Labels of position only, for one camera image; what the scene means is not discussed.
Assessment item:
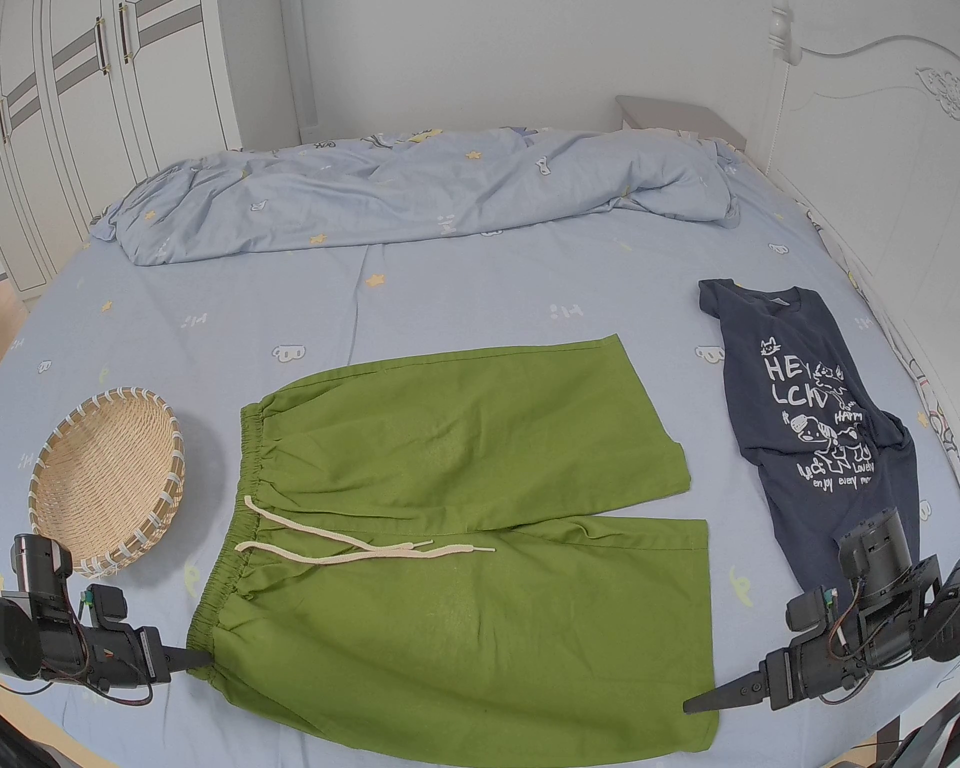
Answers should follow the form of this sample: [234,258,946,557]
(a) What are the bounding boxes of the green shorts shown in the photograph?
[185,333,723,755]

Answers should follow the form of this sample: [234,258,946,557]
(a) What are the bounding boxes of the white wardrobe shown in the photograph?
[0,0,245,297]

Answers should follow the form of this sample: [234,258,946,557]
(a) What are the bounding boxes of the bed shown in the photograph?
[0,0,960,768]

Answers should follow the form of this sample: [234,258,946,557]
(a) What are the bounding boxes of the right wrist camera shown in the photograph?
[785,588,835,652]

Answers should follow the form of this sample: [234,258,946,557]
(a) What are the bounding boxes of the grey vertical wall duct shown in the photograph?
[281,0,318,144]

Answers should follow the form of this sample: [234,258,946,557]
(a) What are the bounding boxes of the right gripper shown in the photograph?
[761,633,871,712]

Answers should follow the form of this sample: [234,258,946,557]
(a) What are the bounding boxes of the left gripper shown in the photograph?
[78,624,172,690]

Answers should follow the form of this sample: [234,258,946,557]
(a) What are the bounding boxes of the dark blue printed T-shirt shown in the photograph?
[697,277,922,601]

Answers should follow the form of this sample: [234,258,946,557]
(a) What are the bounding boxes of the pale blue quilt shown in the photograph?
[90,126,744,267]

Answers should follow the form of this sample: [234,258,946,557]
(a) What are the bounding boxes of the grey bedside table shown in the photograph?
[615,93,747,151]

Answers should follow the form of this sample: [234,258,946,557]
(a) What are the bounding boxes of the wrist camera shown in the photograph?
[785,588,835,652]
[81,585,130,631]

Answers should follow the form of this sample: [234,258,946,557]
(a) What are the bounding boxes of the round woven basket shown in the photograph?
[28,386,186,579]

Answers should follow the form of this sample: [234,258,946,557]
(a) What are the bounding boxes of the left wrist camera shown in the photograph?
[81,585,130,631]

